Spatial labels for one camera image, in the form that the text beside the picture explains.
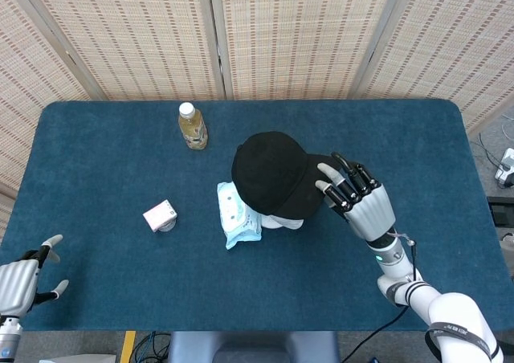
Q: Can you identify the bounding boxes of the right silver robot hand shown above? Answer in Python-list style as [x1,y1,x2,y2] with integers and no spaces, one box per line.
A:
[315,152,397,243]

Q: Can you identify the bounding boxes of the blue felt table cover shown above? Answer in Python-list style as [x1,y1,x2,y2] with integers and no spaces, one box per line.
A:
[0,99,514,332]

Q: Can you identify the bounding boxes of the light blue wet wipes pack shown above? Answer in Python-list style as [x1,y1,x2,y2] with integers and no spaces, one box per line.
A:
[217,181,264,251]

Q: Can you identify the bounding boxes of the white plastic bag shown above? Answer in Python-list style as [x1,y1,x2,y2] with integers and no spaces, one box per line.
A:
[499,232,514,276]

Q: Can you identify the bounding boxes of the white power adapter device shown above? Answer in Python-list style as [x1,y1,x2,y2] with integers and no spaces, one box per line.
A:
[494,148,514,188]

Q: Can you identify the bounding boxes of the small drink bottle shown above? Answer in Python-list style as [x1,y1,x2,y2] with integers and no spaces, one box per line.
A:
[177,102,210,150]

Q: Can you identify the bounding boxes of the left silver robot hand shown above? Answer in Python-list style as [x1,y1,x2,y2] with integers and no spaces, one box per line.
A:
[0,234,70,316]

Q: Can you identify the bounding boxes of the woven folding screen panel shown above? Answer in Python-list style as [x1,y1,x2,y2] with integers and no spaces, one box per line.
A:
[207,0,402,101]
[353,0,514,135]
[0,0,106,219]
[14,0,226,101]

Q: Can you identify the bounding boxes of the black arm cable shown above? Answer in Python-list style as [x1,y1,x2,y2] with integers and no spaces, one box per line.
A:
[340,240,418,363]

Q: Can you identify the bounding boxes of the black baseball cap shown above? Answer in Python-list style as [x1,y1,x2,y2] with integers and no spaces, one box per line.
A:
[231,131,347,219]

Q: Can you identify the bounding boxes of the black floor box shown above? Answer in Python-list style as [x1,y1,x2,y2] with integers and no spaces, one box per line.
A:
[487,196,514,227]

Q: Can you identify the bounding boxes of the small pink white box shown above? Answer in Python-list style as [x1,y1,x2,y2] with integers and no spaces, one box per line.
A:
[142,198,178,233]

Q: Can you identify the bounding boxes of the white foam mannequin head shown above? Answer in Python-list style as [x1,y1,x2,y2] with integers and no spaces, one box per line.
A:
[260,213,307,230]

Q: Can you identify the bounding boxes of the white flat board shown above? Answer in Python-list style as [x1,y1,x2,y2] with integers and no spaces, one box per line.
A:
[47,352,118,363]

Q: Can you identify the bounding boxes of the thin dark floor cable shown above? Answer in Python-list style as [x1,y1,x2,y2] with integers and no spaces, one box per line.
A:
[477,132,504,168]

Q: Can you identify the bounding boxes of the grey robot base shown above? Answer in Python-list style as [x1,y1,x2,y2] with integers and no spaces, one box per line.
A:
[166,330,341,363]

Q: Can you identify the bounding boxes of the tangled floor cables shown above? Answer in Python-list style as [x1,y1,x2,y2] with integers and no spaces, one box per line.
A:
[132,331,173,363]

